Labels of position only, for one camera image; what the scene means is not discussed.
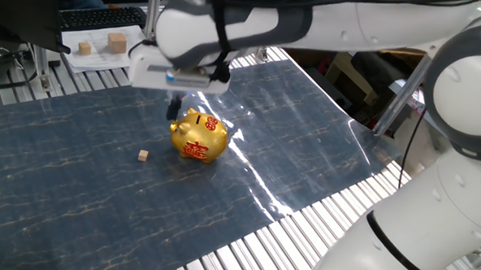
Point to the black keyboard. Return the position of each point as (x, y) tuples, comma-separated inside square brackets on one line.
[(101, 18)]

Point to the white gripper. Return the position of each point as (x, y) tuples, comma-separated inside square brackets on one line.
[(145, 76)]

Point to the large wooden cube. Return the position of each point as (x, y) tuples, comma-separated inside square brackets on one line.
[(117, 43)]

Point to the aluminium frame beam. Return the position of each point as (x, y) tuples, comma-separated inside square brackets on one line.
[(152, 9), (401, 95)]

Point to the gold piggy bank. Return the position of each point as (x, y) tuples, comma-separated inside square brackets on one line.
[(199, 137)]

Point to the dark blue marble mat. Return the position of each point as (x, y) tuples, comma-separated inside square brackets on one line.
[(79, 205)]

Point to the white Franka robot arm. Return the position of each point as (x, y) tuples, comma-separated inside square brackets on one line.
[(423, 224)]

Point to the black monitor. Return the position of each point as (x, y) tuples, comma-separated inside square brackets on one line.
[(22, 11)]

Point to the small wooden cube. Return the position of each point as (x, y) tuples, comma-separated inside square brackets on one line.
[(143, 156)]

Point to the white paper sheets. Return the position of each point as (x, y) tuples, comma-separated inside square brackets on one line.
[(101, 59)]

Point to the medium wooden cube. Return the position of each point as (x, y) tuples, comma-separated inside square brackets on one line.
[(85, 49)]

